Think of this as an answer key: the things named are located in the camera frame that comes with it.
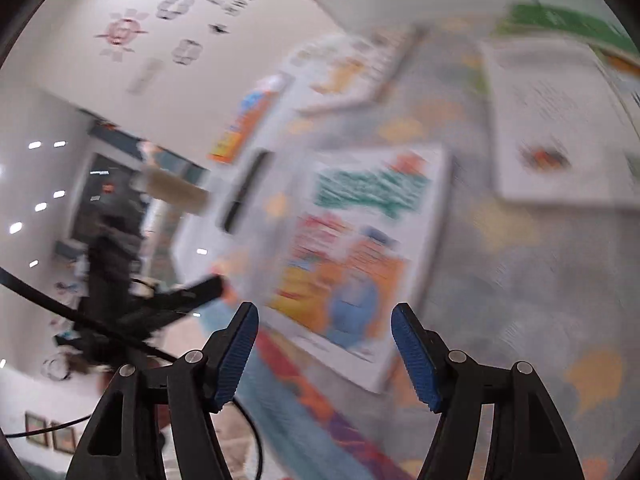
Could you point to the white back cover book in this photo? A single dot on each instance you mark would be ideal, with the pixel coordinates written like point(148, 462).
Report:
point(349, 69)

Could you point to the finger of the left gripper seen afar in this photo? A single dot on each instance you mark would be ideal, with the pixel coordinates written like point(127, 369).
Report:
point(163, 307)

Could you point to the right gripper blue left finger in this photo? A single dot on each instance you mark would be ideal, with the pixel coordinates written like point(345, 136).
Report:
point(121, 438)

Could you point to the white page orange bug book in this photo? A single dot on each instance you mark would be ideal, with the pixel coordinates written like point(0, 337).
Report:
point(564, 134)

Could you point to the white emperor cover book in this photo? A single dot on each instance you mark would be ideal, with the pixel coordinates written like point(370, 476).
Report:
point(362, 240)

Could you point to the dark green cover book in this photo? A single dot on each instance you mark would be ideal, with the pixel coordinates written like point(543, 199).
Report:
point(538, 18)

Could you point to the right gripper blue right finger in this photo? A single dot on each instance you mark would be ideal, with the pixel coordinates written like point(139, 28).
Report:
point(528, 437)

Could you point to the orange comic cover book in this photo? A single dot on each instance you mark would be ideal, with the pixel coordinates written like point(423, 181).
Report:
point(253, 108)

